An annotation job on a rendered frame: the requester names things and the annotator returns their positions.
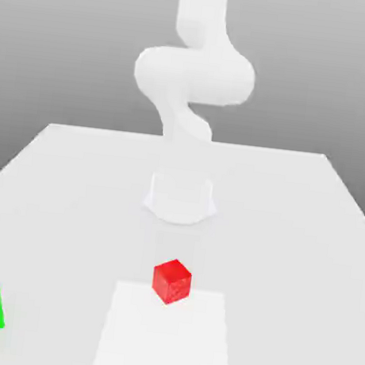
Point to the small red cube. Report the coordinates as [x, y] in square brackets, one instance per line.
[171, 282]

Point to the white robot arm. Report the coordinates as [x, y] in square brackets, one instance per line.
[194, 75]

